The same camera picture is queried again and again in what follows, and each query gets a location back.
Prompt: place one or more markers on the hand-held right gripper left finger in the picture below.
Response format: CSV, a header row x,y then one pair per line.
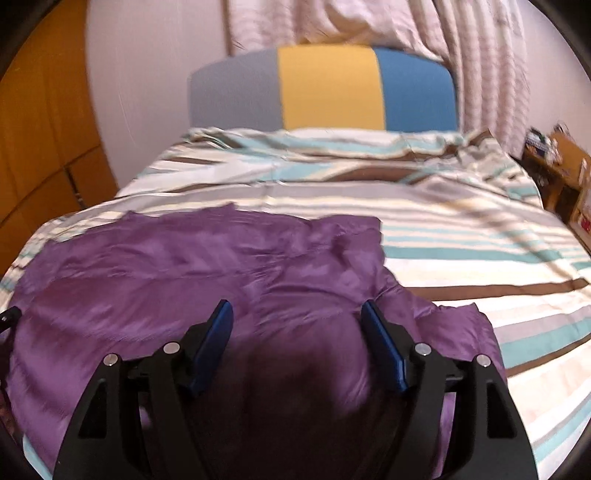
x,y
210,350

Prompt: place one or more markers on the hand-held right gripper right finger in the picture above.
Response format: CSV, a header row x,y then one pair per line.
x,y
385,350

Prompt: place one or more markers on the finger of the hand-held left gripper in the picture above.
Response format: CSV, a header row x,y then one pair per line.
x,y
9,319

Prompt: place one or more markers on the purple quilted jacket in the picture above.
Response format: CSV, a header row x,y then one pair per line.
x,y
161,277

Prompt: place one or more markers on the striped duvet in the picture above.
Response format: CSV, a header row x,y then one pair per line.
x,y
461,258

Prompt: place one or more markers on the wooden wardrobe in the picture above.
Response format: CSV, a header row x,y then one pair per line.
x,y
41,138

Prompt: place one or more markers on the wooden desk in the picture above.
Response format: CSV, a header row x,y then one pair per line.
x,y
561,161

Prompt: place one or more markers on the grey yellow blue headboard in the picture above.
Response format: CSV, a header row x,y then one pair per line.
x,y
328,87

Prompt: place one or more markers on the patterned white curtain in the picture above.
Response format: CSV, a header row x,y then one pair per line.
x,y
480,69

